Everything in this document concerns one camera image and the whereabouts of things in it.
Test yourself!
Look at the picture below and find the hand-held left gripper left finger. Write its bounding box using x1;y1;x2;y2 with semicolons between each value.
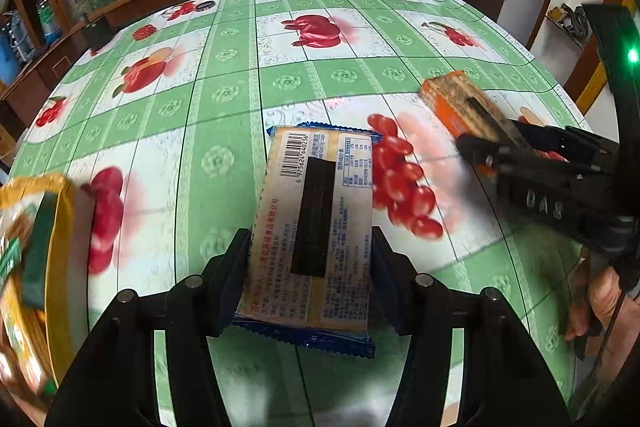
45;228;253;427

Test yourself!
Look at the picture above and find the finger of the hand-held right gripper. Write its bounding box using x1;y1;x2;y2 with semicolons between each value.
466;96;617;158
456;133;532;174

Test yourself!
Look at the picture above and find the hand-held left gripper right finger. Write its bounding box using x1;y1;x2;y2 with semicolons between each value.
369;227;571;427

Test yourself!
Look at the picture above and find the orange cracker packet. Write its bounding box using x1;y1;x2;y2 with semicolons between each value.
419;74;521;148

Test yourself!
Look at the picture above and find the blue-edged biscuit packet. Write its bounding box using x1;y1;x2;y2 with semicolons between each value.
232;123;383;360

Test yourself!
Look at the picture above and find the yellow rimmed tray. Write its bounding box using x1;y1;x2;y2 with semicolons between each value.
0;174;96;408

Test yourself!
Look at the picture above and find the person's right hand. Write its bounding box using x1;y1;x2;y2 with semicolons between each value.
564;257;625;342

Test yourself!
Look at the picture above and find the green fruit-print tablecloth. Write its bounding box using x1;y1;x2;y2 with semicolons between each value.
10;0;596;427

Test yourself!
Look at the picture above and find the green-edged clear cracker packet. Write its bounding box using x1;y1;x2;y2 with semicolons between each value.
22;191;63;308

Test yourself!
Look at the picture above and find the small black box device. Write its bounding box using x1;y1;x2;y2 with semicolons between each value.
82;14;111;50

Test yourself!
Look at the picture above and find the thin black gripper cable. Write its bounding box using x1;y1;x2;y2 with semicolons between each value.
590;289;626;385

